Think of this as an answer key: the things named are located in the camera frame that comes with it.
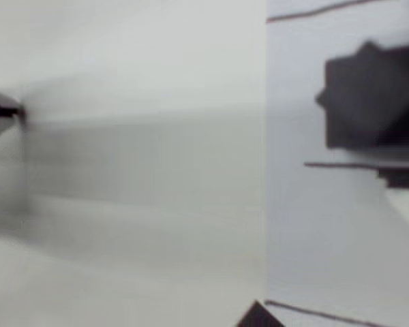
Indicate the black tape piece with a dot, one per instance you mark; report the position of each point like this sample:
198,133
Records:
257,315

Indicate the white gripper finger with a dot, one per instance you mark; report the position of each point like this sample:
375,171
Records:
407,201

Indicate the black cube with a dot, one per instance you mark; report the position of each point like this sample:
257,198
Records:
368,98

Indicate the grey pointed object black stripe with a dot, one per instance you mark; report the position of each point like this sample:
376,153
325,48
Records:
1,109

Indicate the white paper sheet with markings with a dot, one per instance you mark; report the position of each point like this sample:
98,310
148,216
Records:
327,231

